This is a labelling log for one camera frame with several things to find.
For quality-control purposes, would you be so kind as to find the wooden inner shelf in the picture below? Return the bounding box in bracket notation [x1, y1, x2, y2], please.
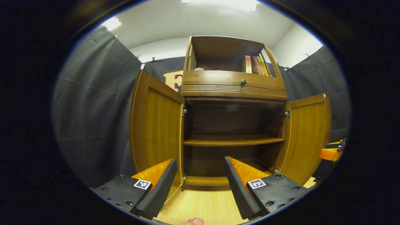
[183, 134, 285, 147]

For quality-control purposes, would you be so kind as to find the large ceiling light panel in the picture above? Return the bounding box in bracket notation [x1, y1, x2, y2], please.
[182, 0, 258, 11]

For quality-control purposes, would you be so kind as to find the wooden cabinet door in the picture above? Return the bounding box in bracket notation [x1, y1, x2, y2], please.
[277, 93, 332, 185]
[129, 69, 185, 203]

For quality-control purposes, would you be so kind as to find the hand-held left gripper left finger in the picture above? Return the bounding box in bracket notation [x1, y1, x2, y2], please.
[89, 158, 178, 219]

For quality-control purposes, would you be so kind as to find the red beige book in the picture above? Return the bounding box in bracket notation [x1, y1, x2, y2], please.
[242, 55, 252, 73]

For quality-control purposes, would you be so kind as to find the black backdrop cloth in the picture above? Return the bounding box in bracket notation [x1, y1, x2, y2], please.
[52, 27, 352, 188]

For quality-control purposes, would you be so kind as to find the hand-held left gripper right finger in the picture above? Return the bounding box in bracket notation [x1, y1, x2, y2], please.
[223, 156, 313, 220]

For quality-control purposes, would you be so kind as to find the small ceiling light panel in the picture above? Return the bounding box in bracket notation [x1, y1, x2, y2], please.
[102, 17, 122, 31]

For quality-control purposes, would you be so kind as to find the yellow book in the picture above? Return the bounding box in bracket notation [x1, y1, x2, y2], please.
[258, 57, 270, 76]

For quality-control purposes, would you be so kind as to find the brown book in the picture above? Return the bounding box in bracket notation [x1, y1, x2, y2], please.
[252, 56, 264, 75]

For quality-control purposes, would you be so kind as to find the wooden cabinet drawer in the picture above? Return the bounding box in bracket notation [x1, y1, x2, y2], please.
[182, 71, 288, 100]

